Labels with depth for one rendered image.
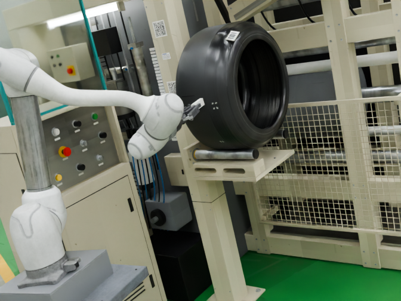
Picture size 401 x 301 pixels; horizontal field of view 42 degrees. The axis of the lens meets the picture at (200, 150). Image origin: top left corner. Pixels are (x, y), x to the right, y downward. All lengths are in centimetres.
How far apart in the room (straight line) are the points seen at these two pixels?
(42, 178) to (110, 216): 60
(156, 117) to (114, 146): 94
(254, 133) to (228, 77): 29
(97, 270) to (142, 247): 75
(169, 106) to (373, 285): 164
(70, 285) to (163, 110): 71
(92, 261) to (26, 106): 64
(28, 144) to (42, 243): 40
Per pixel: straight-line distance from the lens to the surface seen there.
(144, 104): 181
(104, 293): 203
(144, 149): 188
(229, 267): 284
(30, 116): 211
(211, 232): 276
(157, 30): 255
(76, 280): 201
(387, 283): 297
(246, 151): 233
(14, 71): 193
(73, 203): 249
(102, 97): 186
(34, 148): 212
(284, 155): 255
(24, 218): 198
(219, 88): 216
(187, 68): 227
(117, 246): 268
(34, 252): 198
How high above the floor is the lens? 156
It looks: 15 degrees down
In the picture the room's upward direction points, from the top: 13 degrees counter-clockwise
